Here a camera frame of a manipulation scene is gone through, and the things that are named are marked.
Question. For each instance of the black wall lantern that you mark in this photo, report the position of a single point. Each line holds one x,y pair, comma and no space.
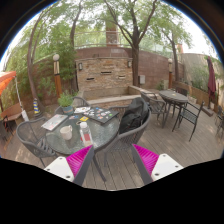
129,64
80,66

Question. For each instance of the black metal patio chairs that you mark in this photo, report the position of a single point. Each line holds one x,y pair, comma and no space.
188,115

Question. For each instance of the wooden lamp post white globe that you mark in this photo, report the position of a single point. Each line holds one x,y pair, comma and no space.
170,75
57,78

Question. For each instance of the white printed paper sheet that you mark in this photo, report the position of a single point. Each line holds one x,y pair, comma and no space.
81,109

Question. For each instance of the flat round red coaster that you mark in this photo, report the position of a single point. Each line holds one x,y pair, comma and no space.
86,137

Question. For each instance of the clear plastic bottle white cap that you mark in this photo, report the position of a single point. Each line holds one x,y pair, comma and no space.
86,128

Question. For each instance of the dark round patio table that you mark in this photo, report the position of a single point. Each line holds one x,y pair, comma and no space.
174,97

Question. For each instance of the black laptop with stickers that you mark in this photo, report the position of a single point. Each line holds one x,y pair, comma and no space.
101,115

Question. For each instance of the silver laptop with stickers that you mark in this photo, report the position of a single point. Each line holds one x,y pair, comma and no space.
54,122

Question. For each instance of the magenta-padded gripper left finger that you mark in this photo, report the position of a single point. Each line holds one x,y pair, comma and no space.
60,166

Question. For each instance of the closed maroon patio umbrella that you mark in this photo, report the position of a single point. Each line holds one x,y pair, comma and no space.
211,78

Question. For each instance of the white ribbed mug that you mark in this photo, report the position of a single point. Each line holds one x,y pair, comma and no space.
65,132

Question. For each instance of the yellow card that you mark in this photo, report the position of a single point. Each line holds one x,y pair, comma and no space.
84,118

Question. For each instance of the blue yellow striped bollard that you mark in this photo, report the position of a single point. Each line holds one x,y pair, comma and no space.
36,106

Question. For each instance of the orange canopy with white pole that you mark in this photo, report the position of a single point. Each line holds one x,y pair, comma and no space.
6,78

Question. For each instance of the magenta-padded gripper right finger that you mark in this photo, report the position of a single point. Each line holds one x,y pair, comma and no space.
166,165

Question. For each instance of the curved slender tree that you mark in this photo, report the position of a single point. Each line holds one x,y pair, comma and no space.
30,66

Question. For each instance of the green plant in blue pot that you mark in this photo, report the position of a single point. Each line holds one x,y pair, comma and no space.
66,101

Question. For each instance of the grey mesh patio chair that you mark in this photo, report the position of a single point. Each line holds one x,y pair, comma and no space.
81,101
131,138
28,131

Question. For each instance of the brown wooden bench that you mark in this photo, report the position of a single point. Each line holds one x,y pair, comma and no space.
12,111

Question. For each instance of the grey wall utility box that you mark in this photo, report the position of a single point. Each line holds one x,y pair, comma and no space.
142,79

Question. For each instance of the blue card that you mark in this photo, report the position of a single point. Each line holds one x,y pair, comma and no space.
73,117

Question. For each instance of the tall forked tree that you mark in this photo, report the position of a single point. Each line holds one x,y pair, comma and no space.
135,66

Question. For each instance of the leafy tree thin trunk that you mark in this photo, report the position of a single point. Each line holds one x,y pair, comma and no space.
175,63

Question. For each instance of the black backpack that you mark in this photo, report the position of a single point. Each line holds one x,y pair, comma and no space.
133,115

